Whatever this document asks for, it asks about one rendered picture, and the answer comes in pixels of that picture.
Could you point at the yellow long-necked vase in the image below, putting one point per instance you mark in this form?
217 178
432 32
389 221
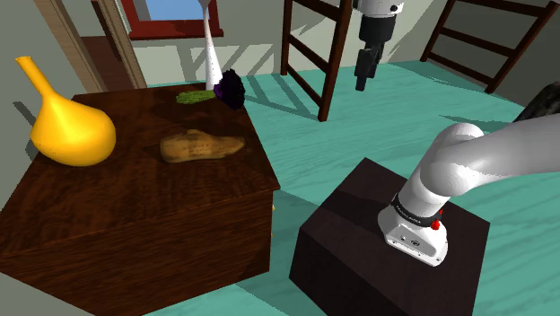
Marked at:
72 133

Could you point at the dark purple ruffled object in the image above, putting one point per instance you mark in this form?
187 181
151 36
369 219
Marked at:
232 89

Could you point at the dark robot stand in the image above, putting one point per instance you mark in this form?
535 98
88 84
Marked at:
350 245

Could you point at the brown wooden chest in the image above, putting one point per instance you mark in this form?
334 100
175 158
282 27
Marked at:
131 205

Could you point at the red framed window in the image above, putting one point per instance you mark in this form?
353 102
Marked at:
175 29

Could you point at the dark wooden ladder shelf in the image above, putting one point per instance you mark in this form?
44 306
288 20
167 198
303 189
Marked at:
498 48
334 61

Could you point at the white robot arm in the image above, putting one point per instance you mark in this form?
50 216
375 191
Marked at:
442 175

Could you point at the beige framed doorway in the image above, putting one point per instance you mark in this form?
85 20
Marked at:
118 48

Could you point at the brown sweet potato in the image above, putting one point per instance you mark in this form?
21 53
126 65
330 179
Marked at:
197 146

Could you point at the tall slim white vase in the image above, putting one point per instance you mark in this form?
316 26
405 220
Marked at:
211 61

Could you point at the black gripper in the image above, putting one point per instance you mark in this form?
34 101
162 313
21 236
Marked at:
372 34

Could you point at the green bumpy vegetable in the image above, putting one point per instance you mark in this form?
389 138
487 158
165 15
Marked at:
194 96

